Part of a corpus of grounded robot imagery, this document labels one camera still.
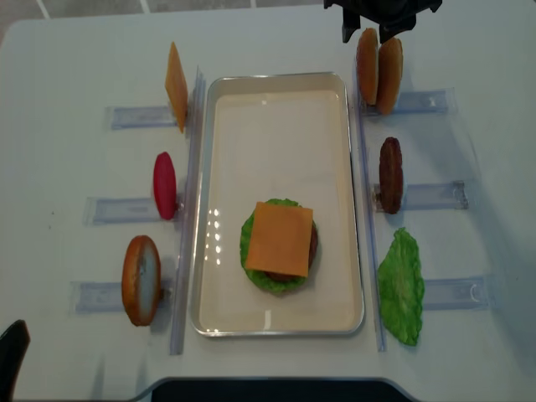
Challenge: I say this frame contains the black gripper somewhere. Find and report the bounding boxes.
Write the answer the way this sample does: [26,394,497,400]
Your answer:
[323,0,442,44]

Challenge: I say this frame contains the upright brown meat patty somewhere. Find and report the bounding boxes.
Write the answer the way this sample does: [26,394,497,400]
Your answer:
[379,137,404,214]

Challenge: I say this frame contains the upright orange cheese slice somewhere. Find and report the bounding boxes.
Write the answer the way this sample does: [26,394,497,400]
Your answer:
[165,42,188,133]

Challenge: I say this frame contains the orange cheese slice on burger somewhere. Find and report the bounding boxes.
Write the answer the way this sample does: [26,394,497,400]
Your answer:
[245,202,313,277]

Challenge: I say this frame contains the brown meat patty in burger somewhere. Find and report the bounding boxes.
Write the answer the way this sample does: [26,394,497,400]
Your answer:
[265,225,318,282]

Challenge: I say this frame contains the upright red tomato slice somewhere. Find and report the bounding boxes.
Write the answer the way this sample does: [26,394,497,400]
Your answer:
[152,152,178,220]

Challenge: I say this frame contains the upright green lettuce leaf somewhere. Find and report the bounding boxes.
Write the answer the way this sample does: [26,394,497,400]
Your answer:
[378,228,425,347]

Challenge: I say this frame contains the clear acrylic holder, cheese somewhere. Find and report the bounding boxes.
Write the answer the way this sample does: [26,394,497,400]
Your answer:
[102,106,178,131]

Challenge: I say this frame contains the green lettuce leaf in burger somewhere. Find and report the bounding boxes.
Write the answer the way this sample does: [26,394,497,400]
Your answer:
[240,198,318,294]

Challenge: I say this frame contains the clear acrylic holder, lettuce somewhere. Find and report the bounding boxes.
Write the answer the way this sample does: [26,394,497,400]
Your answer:
[423,275,502,311]

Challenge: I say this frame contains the clear acrylic holder, tomato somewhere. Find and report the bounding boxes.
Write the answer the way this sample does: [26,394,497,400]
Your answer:
[83,197,163,226]

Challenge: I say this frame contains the clear acrylic holder, bun tops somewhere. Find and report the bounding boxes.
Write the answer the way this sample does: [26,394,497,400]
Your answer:
[360,87,456,118]

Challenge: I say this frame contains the white rectangular metal tray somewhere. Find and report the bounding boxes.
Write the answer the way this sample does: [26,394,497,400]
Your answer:
[190,72,365,337]

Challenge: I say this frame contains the clear acrylic holder, patty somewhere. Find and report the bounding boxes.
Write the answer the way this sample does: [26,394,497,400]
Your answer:
[397,180,470,213]

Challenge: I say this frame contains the upright bun bottom half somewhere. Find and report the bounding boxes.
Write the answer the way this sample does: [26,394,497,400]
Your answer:
[121,235,161,327]

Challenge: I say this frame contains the dark base bottom edge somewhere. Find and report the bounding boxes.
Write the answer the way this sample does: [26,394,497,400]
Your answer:
[143,378,414,401]

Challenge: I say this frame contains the black object bottom left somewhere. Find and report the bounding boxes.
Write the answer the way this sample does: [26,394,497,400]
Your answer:
[0,319,31,401]

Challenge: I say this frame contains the left clear acrylic rail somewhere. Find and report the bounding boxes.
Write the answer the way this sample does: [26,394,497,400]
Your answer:
[169,67,206,356]

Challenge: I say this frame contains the clear acrylic rail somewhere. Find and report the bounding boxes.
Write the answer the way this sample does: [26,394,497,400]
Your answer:
[169,67,206,356]
[353,60,386,353]

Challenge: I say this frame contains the right clear acrylic rail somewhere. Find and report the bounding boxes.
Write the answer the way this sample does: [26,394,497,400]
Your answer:
[353,60,386,353]

